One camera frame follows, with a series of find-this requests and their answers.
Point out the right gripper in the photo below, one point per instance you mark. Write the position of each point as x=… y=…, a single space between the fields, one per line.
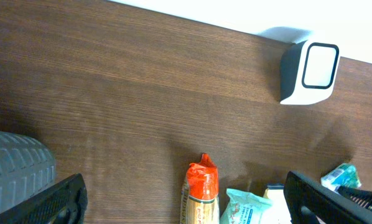
x=309 y=202

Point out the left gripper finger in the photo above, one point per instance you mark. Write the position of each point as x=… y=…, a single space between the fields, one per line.
x=63 y=203

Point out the cream snack bag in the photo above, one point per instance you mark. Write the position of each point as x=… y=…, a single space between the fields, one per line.
x=278 y=213

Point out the small teal tissue pack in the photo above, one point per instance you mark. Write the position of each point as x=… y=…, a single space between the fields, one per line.
x=345 y=175

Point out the teal wipes pouch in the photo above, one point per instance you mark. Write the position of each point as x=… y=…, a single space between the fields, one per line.
x=244 y=208

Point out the orange spaghetti packet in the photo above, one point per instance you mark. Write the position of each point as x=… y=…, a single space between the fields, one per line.
x=200 y=193

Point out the white barcode scanner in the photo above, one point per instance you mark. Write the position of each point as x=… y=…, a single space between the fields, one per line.
x=308 y=71

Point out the grey plastic mesh basket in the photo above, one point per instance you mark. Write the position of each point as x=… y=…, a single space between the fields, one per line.
x=27 y=167

